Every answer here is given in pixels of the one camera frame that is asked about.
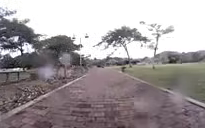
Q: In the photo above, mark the red brick path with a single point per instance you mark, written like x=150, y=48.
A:
x=103, y=96

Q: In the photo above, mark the pale left kerb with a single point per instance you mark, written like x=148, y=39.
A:
x=40, y=99

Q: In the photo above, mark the distant tree line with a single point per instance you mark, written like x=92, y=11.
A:
x=190, y=56

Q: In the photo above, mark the pale right kerb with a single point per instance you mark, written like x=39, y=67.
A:
x=200, y=103

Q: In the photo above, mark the green grass lawn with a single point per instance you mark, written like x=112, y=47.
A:
x=176, y=78

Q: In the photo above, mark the sign board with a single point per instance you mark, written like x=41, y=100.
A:
x=65, y=59

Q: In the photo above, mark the large dark tree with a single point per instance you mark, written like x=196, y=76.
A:
x=13, y=33

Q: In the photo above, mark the thin sparse tree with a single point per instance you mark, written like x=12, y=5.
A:
x=155, y=46

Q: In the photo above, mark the leaning broad-crown tree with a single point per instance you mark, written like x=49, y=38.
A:
x=123, y=35

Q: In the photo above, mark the broad leafy tree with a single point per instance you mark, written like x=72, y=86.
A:
x=60, y=43

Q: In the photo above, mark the leaf-strewn ground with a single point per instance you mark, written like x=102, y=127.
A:
x=13, y=96

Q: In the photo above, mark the pale kerb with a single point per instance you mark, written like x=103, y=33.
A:
x=40, y=99
x=200, y=103

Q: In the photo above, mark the lamp post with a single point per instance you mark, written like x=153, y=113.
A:
x=80, y=50

